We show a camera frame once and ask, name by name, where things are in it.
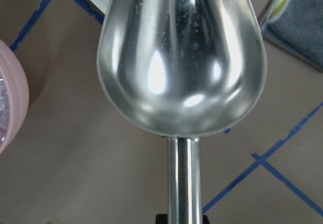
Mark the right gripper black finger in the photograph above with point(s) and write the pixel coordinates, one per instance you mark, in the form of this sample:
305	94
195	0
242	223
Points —
161	219

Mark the metal ice scoop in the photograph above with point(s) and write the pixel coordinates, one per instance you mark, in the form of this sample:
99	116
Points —
183	70

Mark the pile of clear ice cubes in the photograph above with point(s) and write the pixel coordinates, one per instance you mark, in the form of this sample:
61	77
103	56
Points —
5	109

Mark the pink bowl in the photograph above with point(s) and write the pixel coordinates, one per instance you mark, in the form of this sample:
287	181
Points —
18	92

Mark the grey folded cloth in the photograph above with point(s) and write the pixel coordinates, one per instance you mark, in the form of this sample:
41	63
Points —
295	26

